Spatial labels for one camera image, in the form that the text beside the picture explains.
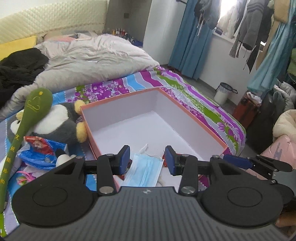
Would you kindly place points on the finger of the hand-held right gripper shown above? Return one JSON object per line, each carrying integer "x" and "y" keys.
{"x": 235, "y": 161}

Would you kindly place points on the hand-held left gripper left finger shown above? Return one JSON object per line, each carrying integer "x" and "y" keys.
{"x": 124, "y": 160}

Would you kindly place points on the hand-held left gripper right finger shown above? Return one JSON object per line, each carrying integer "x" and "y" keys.
{"x": 170, "y": 162}

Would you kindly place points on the blue face mask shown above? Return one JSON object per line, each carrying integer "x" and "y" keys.
{"x": 143, "y": 169}

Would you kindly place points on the orange cardboard box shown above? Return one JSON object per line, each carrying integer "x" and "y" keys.
{"x": 138, "y": 125}

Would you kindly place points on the blue and red packet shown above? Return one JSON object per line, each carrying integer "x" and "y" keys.
{"x": 41, "y": 155}

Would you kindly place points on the black suitcase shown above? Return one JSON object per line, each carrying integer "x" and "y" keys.
{"x": 263, "y": 125}

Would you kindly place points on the pink quilt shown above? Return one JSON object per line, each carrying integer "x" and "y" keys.
{"x": 282, "y": 148}

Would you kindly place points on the red suitcase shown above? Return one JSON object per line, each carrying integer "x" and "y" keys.
{"x": 245, "y": 111}

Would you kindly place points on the black and white plush dog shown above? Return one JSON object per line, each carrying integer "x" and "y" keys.
{"x": 63, "y": 158}

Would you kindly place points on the cream fleece blanket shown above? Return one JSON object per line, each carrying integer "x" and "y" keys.
{"x": 286, "y": 125}

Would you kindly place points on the colourful striped bed sheet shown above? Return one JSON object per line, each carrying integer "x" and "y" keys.
{"x": 185, "y": 97}

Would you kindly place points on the white trash bin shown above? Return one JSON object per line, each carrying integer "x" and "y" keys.
{"x": 222, "y": 95}

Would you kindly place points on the grey penguin plush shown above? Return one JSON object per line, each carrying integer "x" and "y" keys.
{"x": 60, "y": 129}

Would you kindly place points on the grey puffer jacket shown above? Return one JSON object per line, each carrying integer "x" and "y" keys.
{"x": 283, "y": 97}

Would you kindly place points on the grey duvet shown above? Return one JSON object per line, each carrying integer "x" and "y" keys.
{"x": 97, "y": 58}

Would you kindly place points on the teal hanging garment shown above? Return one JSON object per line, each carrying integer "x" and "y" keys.
{"x": 275, "y": 62}

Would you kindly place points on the blue curtain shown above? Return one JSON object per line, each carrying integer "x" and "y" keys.
{"x": 192, "y": 46}

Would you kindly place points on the blue bag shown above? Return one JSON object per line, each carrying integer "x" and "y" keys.
{"x": 137, "y": 42}

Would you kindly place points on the row of small bottles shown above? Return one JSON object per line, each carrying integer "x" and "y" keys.
{"x": 119, "y": 31}

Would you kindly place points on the grey cabinet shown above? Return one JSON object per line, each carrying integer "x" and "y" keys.
{"x": 159, "y": 30}

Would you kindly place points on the black clothing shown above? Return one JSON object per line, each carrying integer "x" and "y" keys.
{"x": 20, "y": 69}

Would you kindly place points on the grey striped knit cardigan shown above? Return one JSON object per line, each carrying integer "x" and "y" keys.
{"x": 252, "y": 23}

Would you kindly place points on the pink pillow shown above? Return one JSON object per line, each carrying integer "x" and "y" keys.
{"x": 57, "y": 38}

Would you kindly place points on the white hanging garment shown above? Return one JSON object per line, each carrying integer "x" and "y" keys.
{"x": 227, "y": 20}

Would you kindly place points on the dark blue hanging jacket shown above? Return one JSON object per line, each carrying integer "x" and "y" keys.
{"x": 209, "y": 14}

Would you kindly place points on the beige hanging coat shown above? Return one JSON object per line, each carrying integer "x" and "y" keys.
{"x": 281, "y": 14}

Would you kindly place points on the yellow pillow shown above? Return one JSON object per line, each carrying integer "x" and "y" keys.
{"x": 16, "y": 47}

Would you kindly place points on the cream padded headboard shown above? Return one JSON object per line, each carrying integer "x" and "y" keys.
{"x": 57, "y": 16}

